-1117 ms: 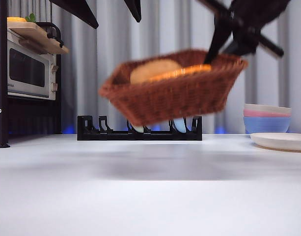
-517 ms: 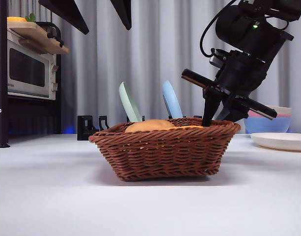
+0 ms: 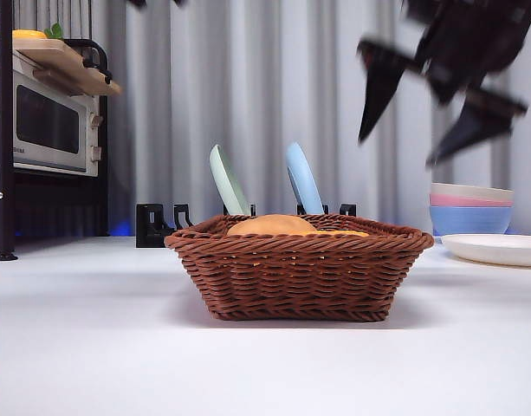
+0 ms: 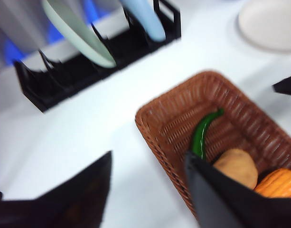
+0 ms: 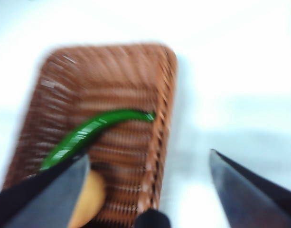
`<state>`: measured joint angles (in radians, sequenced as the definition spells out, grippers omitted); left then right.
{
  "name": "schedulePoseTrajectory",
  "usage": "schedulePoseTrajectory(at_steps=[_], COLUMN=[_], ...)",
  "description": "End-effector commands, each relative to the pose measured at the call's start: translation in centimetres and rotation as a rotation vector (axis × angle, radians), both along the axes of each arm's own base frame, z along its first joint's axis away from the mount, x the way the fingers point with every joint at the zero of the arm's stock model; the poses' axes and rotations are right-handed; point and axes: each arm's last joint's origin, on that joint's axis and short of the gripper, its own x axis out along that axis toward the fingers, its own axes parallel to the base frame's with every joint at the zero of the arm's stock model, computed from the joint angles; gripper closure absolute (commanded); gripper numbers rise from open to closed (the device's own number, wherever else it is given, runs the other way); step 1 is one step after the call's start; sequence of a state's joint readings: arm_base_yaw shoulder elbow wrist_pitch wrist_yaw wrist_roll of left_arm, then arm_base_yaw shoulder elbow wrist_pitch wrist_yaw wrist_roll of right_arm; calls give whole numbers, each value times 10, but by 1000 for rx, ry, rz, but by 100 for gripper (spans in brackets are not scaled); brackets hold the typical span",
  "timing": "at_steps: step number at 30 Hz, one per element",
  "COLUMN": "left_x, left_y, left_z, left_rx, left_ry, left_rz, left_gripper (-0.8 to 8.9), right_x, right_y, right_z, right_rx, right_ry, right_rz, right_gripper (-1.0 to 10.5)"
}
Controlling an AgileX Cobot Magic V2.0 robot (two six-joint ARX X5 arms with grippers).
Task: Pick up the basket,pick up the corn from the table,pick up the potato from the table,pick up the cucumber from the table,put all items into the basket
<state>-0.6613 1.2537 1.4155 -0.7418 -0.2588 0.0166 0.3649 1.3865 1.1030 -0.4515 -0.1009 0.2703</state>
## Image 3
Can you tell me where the grey curtain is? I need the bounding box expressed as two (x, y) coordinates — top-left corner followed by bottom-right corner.
(13, 0), (531, 237)

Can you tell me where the orange yellow corn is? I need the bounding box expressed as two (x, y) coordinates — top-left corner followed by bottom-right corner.
(306, 229), (370, 238)

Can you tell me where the black dish rack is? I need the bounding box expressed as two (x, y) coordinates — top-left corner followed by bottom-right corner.
(135, 202), (358, 249)

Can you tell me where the black metal shelf frame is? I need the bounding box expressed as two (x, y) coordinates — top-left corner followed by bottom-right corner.
(0, 0), (110, 262)

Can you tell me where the pale green plate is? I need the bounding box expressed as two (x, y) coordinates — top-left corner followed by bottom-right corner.
(209, 144), (252, 217)

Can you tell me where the white plate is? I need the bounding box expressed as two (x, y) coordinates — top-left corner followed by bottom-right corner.
(441, 233), (531, 268)

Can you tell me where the light blue plate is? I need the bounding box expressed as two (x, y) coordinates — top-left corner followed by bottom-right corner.
(284, 141), (326, 216)

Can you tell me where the yellow food piece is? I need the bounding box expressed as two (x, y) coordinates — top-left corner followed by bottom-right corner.
(0, 28), (48, 41)

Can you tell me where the cream bowl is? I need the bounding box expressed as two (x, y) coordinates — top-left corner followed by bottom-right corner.
(431, 181), (516, 203)

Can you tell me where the brown potato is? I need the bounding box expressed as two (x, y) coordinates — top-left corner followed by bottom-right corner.
(225, 213), (319, 237)

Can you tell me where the pink bowl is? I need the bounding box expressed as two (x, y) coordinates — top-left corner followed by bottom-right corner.
(431, 193), (515, 208)

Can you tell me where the brown wicker basket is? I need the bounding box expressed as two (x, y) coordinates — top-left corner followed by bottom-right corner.
(164, 212), (435, 322)

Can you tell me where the wooden cutting board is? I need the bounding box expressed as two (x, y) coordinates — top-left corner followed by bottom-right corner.
(14, 37), (123, 96)

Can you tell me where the black metal hook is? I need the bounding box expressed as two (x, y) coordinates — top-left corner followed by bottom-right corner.
(81, 55), (114, 86)

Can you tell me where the cream toaster oven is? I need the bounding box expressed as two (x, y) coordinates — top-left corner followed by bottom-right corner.
(0, 45), (100, 178)

